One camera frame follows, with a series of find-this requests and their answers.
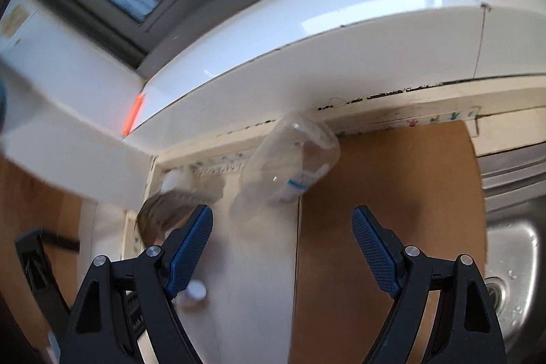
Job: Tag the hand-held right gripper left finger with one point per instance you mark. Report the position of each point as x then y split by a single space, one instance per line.
190 244

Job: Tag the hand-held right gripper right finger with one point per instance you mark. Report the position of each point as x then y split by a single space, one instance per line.
373 246

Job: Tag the clear bottle with white label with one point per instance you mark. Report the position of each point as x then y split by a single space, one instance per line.
294 163

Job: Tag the silver foil bag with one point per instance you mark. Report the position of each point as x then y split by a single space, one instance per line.
170 210

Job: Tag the small white cap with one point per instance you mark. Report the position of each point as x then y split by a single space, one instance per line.
195 290

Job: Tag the cardboard sheet on counter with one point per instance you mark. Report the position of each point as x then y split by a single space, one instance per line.
384 176

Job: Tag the orange sticker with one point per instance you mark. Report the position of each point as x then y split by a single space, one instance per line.
133 114

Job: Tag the stainless steel sink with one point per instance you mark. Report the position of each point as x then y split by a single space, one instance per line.
516 253

